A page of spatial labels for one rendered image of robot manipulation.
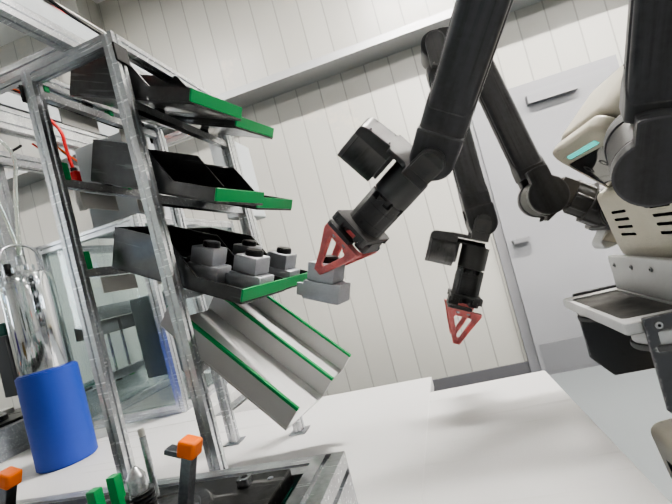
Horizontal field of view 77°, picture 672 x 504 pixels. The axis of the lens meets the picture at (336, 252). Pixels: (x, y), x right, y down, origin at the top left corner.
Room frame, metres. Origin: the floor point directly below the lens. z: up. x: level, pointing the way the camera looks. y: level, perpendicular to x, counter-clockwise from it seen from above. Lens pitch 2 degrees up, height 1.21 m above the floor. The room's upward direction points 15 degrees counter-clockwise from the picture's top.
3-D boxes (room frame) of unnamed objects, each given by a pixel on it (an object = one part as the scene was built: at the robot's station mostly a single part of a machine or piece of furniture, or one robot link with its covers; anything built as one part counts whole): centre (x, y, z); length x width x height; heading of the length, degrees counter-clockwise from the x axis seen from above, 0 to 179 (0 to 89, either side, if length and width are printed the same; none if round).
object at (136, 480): (0.47, 0.27, 1.04); 0.02 x 0.02 x 0.03
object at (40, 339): (1.24, 0.90, 1.32); 0.14 x 0.14 x 0.38
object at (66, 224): (0.85, 0.31, 1.26); 0.36 x 0.21 x 0.80; 166
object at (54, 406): (1.24, 0.90, 1.00); 0.16 x 0.16 x 0.27
